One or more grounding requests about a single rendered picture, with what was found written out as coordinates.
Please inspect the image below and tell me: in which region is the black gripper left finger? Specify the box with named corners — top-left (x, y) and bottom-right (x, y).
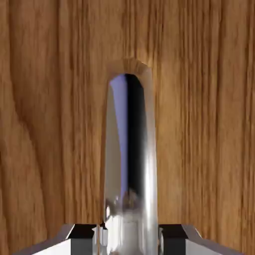
top-left (12, 223), bottom-right (109, 255)

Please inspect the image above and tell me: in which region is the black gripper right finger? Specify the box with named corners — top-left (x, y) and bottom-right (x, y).
top-left (158, 224), bottom-right (246, 255)

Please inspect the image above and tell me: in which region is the curved silver metal handle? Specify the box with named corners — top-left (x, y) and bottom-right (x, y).
top-left (102, 57), bottom-right (160, 255)

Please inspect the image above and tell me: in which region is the wooden drawer front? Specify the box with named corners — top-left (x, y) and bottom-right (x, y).
top-left (0, 0), bottom-right (255, 255)

